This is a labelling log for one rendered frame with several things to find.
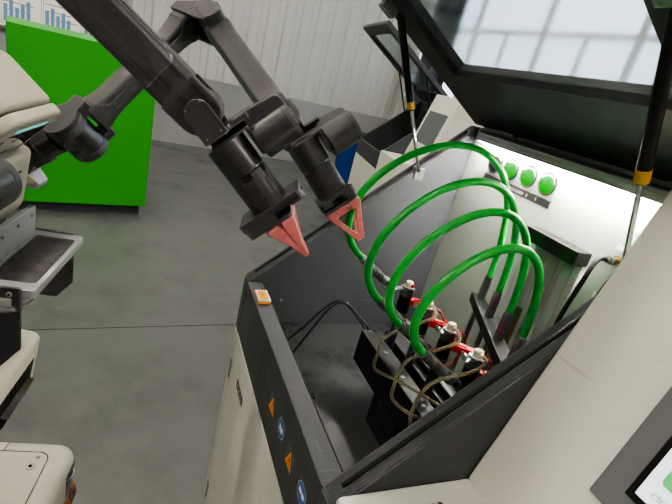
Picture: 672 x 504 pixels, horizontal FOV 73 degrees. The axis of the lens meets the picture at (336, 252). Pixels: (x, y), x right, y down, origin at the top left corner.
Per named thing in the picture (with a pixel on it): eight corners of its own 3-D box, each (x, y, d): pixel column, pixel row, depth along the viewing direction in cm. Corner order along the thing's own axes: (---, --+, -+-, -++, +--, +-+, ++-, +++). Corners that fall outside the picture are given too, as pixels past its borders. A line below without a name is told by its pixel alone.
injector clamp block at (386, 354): (345, 382, 108) (361, 328, 103) (381, 381, 112) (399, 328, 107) (413, 511, 79) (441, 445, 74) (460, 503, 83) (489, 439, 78)
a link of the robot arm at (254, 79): (211, 46, 108) (188, 4, 98) (232, 33, 108) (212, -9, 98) (291, 164, 88) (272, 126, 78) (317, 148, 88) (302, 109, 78)
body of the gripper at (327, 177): (346, 190, 89) (327, 157, 87) (358, 193, 79) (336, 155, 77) (318, 208, 88) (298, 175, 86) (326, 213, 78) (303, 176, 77)
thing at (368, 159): (316, 217, 507) (363, 24, 437) (406, 233, 536) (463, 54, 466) (339, 267, 390) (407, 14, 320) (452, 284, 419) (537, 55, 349)
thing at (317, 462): (237, 333, 123) (247, 281, 117) (253, 333, 125) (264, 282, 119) (298, 560, 70) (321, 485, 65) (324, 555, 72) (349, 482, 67)
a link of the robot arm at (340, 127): (285, 144, 89) (270, 113, 82) (334, 113, 90) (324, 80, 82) (314, 184, 84) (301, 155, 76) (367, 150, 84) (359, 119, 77)
